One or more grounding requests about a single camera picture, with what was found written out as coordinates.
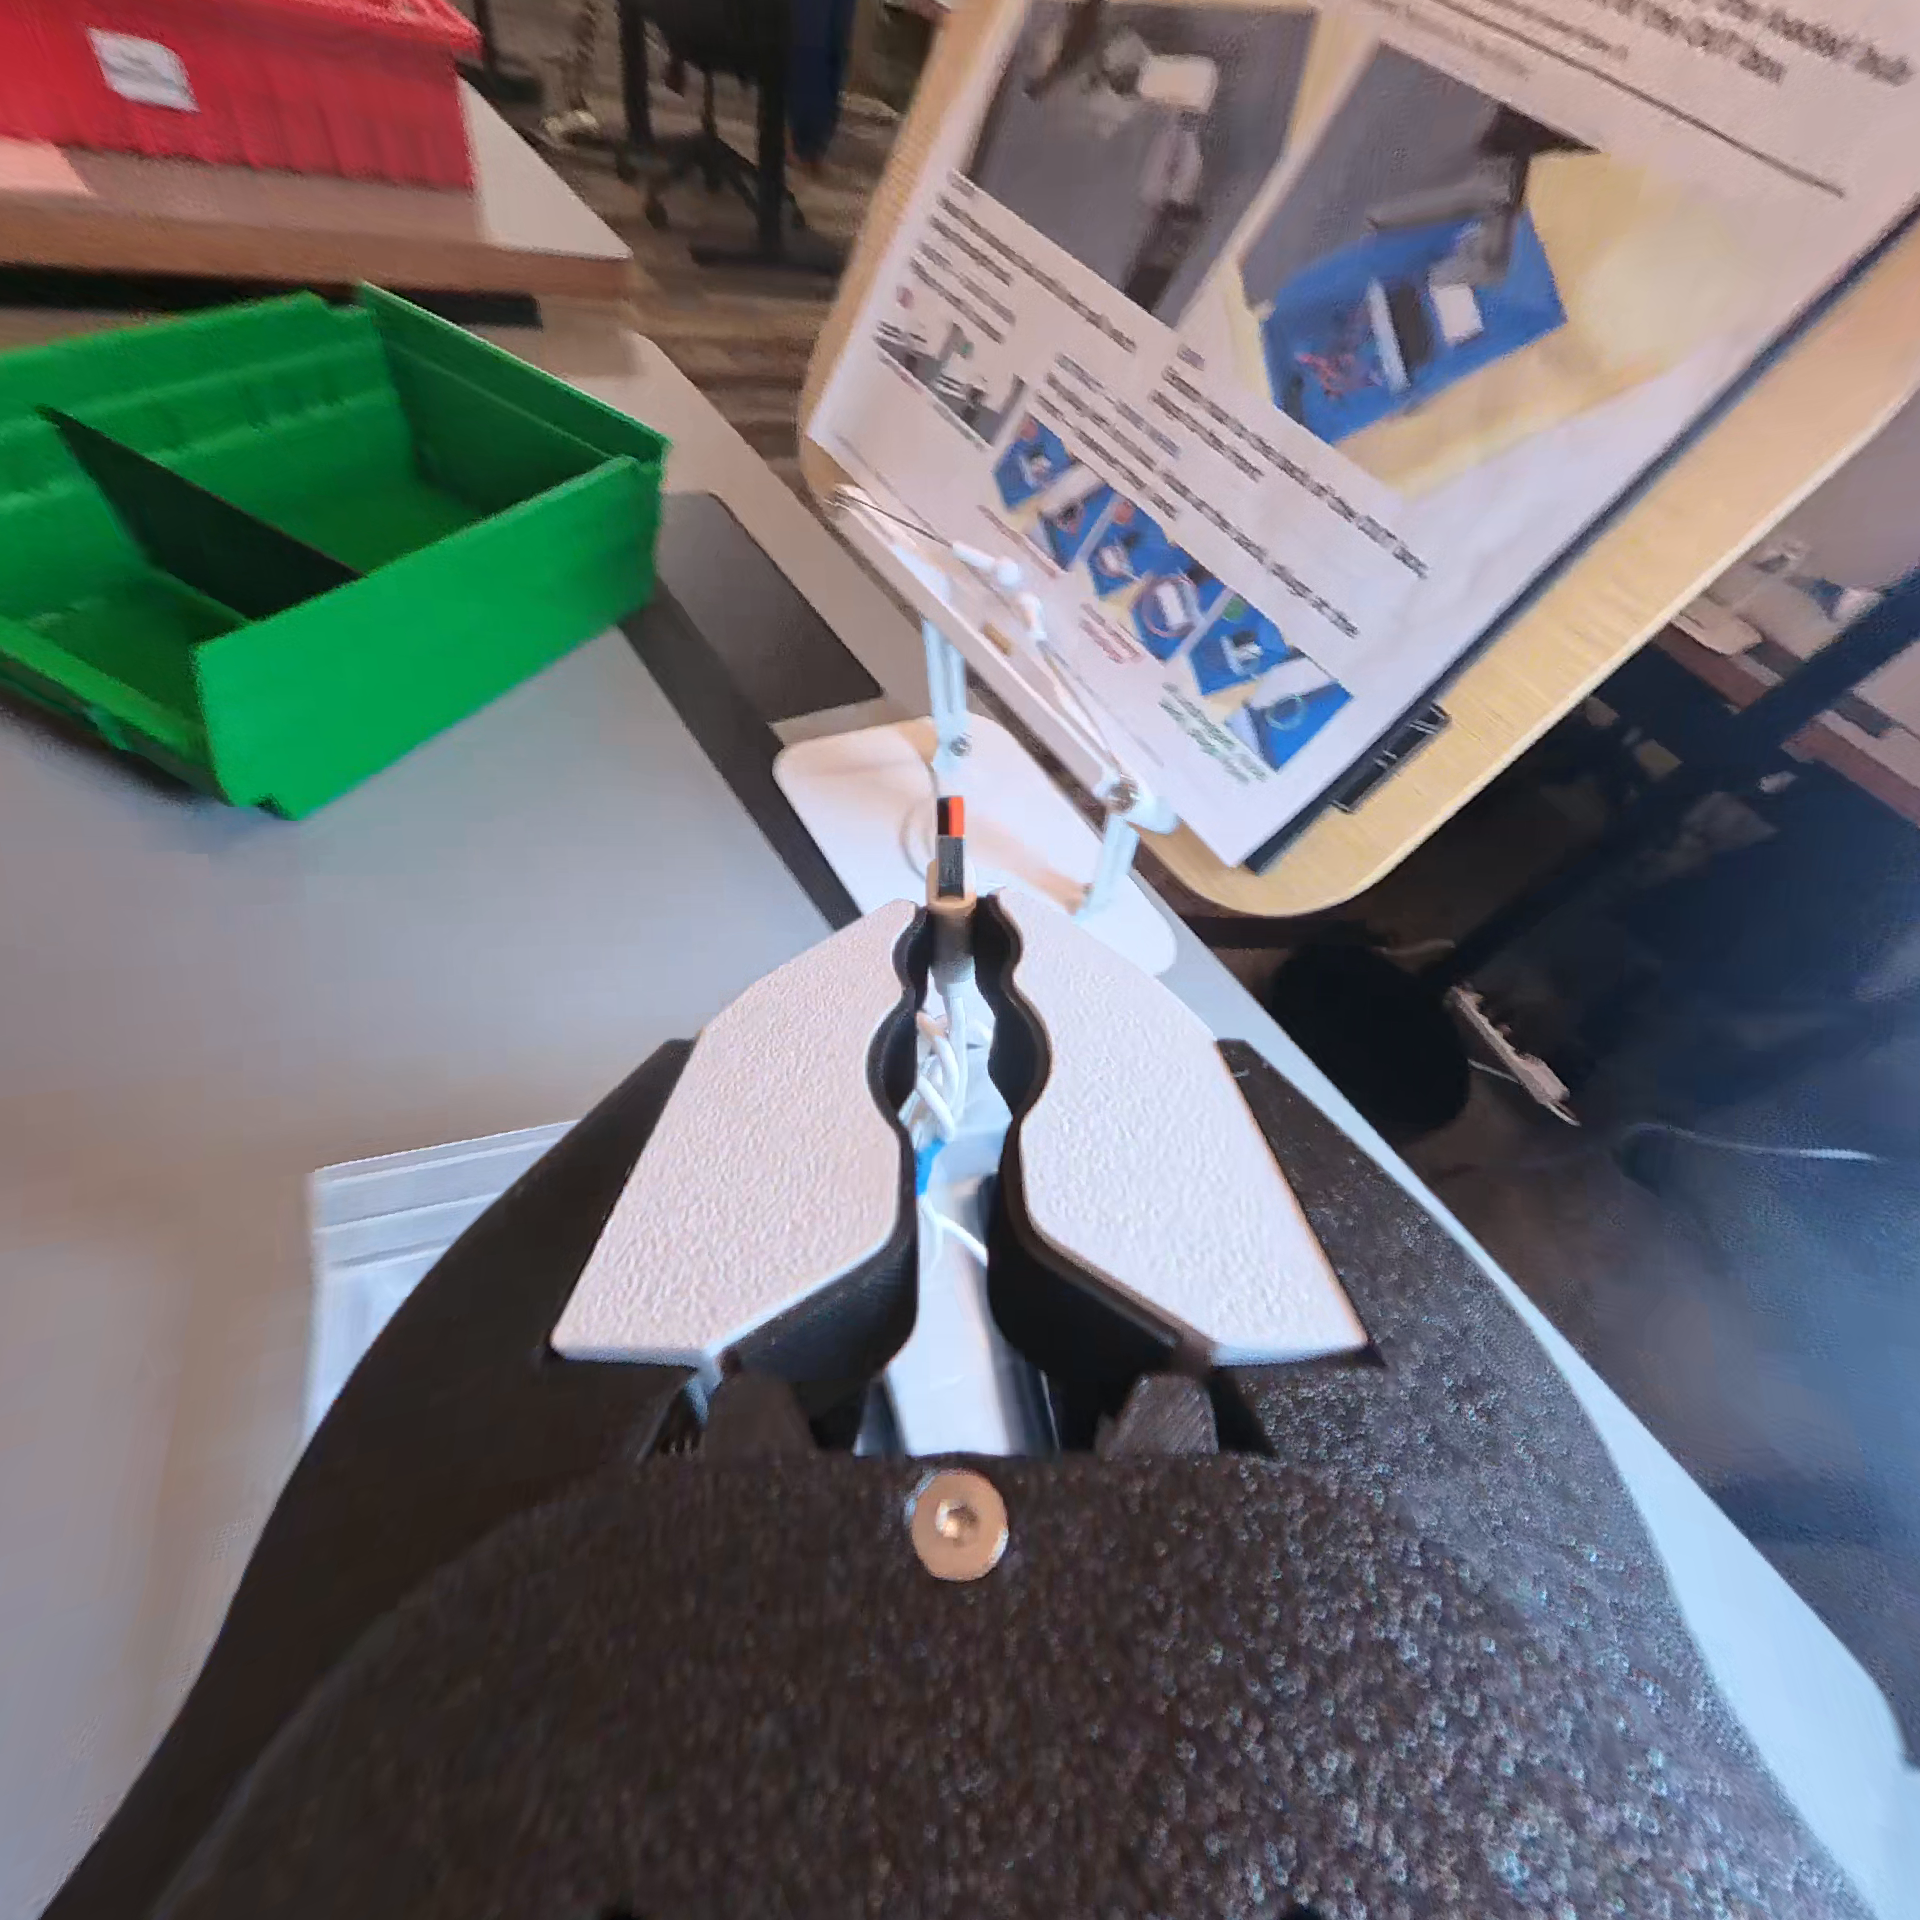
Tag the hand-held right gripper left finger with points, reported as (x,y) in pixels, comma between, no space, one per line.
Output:
(749,1170)

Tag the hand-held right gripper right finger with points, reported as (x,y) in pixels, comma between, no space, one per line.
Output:
(1170,1170)

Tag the green plastic bin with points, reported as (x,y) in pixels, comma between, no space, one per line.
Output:
(420,691)

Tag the clear plastic zip bag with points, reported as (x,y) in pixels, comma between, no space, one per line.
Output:
(389,1243)

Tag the white power strip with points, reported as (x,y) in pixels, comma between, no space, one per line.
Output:
(1516,1042)

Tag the white document stand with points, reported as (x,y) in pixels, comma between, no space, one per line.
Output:
(1575,661)

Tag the printed instruction sheet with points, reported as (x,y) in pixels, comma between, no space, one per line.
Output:
(1348,450)

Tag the black green-bin divider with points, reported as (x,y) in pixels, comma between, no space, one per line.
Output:
(195,523)

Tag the black office chair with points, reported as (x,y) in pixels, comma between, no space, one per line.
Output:
(705,119)

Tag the red plastic bin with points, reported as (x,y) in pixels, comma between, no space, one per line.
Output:
(271,89)

